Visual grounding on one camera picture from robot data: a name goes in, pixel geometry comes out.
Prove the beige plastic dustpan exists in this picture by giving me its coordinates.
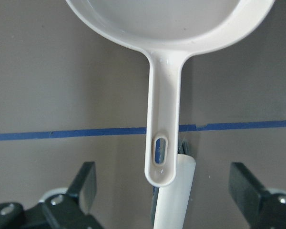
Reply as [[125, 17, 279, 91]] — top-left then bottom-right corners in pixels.
[[67, 0, 274, 187]]

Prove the beige brush with black bristles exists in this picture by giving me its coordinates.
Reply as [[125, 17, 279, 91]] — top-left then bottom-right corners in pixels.
[[150, 140, 196, 229]]

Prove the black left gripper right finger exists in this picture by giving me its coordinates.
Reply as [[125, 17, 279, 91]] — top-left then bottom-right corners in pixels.
[[228, 162, 286, 229]]

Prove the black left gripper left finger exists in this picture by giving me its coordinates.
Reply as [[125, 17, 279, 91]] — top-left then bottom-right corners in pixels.
[[42, 162, 102, 229]]

